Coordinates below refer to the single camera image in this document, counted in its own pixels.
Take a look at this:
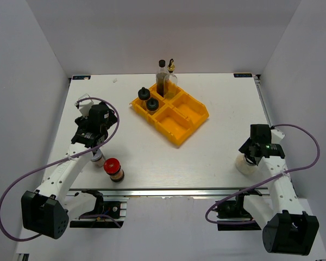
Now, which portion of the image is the clear glass jar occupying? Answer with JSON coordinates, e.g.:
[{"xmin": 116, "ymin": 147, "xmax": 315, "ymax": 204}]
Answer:
[{"xmin": 235, "ymin": 154, "xmax": 258, "ymax": 176}]

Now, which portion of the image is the black-cap white spice jar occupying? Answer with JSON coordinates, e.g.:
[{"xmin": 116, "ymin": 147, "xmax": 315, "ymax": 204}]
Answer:
[{"xmin": 146, "ymin": 97, "xmax": 159, "ymax": 115}]

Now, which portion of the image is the red-lid spice jar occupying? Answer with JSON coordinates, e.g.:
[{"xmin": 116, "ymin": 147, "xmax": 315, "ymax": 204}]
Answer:
[{"xmin": 103, "ymin": 158, "xmax": 124, "ymax": 183}]

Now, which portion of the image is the dark sauce bottle black cap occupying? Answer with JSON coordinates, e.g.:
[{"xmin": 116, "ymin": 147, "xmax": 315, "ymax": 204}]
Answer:
[{"xmin": 156, "ymin": 59, "xmax": 168, "ymax": 97}]

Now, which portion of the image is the clear oil bottle gold spout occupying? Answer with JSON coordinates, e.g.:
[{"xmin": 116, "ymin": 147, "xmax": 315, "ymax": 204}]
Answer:
[{"xmin": 164, "ymin": 58, "xmax": 178, "ymax": 100}]

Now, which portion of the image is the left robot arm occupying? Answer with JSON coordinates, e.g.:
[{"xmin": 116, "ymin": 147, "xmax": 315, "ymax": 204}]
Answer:
[{"xmin": 21, "ymin": 101, "xmax": 119, "ymax": 239}]

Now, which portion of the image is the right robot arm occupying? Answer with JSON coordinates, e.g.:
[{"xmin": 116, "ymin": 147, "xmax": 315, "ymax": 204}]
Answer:
[{"xmin": 234, "ymin": 124, "xmax": 319, "ymax": 256}]

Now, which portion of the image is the grey-lid small spice jar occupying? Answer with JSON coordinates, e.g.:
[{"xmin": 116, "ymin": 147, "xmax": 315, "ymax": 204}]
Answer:
[{"xmin": 91, "ymin": 149, "xmax": 106, "ymax": 167}]

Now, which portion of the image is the left xdof label sticker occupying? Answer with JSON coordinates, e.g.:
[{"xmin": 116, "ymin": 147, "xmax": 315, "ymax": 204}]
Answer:
[{"xmin": 72, "ymin": 75, "xmax": 91, "ymax": 80}]

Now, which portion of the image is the xdof label sticker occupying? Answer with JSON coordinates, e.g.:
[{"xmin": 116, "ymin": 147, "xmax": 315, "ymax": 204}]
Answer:
[
  {"xmin": 233, "ymin": 73, "xmax": 253, "ymax": 78},
  {"xmin": 72, "ymin": 75, "xmax": 91, "ymax": 80}
]

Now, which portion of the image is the yellow four-compartment bin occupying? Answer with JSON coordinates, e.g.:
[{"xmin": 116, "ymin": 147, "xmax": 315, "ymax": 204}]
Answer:
[{"xmin": 130, "ymin": 84, "xmax": 209, "ymax": 147}]

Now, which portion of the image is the right xdof label sticker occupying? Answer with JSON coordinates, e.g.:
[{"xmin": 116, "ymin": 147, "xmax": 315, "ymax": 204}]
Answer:
[{"xmin": 233, "ymin": 73, "xmax": 253, "ymax": 78}]

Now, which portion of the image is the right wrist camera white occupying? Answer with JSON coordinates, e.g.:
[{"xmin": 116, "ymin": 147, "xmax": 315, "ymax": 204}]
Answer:
[{"xmin": 271, "ymin": 126, "xmax": 285, "ymax": 144}]

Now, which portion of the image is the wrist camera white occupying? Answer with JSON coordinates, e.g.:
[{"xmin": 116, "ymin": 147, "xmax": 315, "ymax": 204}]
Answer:
[
  {"xmin": 271, "ymin": 126, "xmax": 285, "ymax": 144},
  {"xmin": 74, "ymin": 94, "xmax": 94, "ymax": 119}
]

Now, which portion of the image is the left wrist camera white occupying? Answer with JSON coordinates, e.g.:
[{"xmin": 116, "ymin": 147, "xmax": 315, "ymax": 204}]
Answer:
[{"xmin": 74, "ymin": 94, "xmax": 94, "ymax": 119}]

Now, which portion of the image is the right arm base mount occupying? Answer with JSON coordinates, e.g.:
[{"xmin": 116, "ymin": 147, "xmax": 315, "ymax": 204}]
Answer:
[{"xmin": 212, "ymin": 198, "xmax": 261, "ymax": 231}]

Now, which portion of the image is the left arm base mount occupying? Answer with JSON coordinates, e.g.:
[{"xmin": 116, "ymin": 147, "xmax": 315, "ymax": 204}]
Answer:
[{"xmin": 62, "ymin": 189, "xmax": 127, "ymax": 228}]

